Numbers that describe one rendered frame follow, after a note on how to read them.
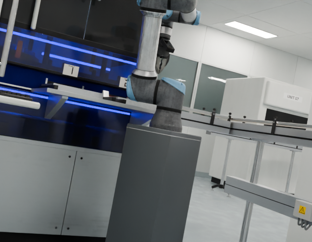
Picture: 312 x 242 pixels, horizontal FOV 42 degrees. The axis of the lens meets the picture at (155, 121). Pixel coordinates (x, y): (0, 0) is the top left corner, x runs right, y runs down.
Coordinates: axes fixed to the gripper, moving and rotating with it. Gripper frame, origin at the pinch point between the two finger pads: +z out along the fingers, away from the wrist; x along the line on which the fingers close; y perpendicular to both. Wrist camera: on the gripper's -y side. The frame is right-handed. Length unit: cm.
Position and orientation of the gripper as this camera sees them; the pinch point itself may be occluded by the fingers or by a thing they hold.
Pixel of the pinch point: (158, 71)
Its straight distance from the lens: 222.9
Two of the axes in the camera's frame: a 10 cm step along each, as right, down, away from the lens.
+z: -1.8, 9.8, -0.2
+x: -8.8, -1.7, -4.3
